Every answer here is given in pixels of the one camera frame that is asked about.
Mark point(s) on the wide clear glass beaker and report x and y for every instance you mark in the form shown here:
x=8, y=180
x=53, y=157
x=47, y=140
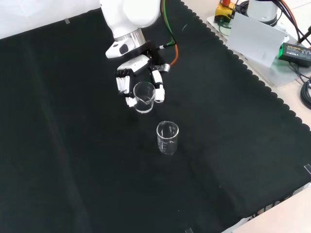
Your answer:
x=143, y=102

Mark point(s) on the pale board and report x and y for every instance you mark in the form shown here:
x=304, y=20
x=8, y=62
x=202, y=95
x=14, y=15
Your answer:
x=255, y=38

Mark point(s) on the grey metal base plate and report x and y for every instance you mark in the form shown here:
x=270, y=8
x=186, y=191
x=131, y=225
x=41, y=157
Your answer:
x=283, y=75

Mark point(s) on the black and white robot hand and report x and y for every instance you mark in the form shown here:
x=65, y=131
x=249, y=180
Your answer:
x=136, y=63

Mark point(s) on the black power adapter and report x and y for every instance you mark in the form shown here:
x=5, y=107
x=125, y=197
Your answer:
x=295, y=53

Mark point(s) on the black bench cloth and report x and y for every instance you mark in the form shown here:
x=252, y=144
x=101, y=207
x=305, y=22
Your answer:
x=73, y=145

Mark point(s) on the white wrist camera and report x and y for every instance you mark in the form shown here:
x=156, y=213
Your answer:
x=116, y=49

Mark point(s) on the tall clear glass beaker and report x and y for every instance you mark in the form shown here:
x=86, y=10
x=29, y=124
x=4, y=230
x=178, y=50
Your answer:
x=167, y=145

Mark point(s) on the yellow stop button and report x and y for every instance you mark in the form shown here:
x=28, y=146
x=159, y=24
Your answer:
x=222, y=13

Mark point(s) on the grey tape strip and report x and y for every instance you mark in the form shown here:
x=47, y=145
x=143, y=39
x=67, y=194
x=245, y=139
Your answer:
x=307, y=169
x=189, y=230
x=67, y=21

